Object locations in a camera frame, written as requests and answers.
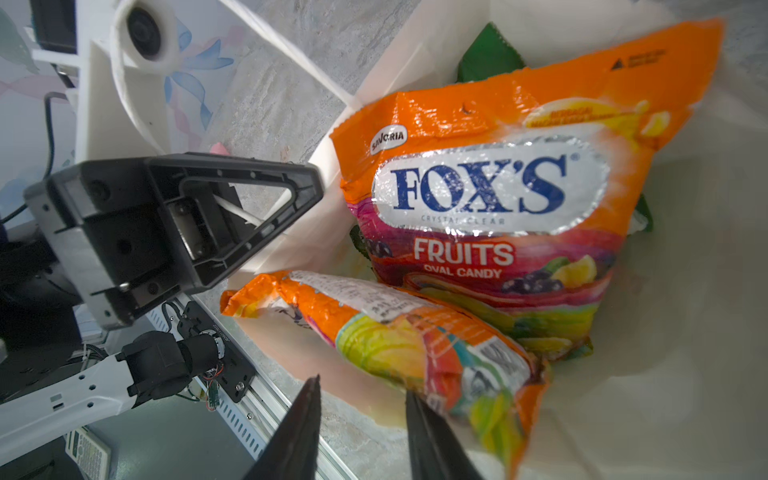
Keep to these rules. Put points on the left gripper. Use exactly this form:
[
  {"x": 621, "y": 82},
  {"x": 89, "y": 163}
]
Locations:
[{"x": 130, "y": 234}]

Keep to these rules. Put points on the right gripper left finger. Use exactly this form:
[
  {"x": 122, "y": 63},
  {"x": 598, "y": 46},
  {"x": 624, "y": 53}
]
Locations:
[{"x": 292, "y": 452}]

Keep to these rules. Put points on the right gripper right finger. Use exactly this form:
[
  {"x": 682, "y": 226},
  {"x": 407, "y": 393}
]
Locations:
[{"x": 434, "y": 451}]

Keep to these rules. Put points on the orange snack pack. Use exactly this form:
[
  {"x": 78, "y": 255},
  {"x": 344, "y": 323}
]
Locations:
[
  {"x": 458, "y": 364},
  {"x": 512, "y": 197}
]

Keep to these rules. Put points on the orange snack pack back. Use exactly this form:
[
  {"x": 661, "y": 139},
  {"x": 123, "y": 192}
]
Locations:
[{"x": 512, "y": 197}]

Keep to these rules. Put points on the green snack pack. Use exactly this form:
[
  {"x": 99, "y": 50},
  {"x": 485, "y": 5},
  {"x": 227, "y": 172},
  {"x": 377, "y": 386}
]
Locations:
[{"x": 490, "y": 54}]

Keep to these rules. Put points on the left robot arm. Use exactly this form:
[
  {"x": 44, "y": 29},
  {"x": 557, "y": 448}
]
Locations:
[{"x": 151, "y": 367}]

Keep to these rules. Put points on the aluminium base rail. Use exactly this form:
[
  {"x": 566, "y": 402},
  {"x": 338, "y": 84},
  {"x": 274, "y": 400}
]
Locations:
[{"x": 264, "y": 420}]

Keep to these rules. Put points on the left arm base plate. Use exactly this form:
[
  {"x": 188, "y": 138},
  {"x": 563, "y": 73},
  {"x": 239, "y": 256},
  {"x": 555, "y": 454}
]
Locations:
[{"x": 214, "y": 356}]

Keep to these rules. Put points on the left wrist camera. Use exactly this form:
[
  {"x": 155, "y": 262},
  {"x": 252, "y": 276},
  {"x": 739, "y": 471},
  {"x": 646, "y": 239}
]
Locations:
[{"x": 119, "y": 54}]

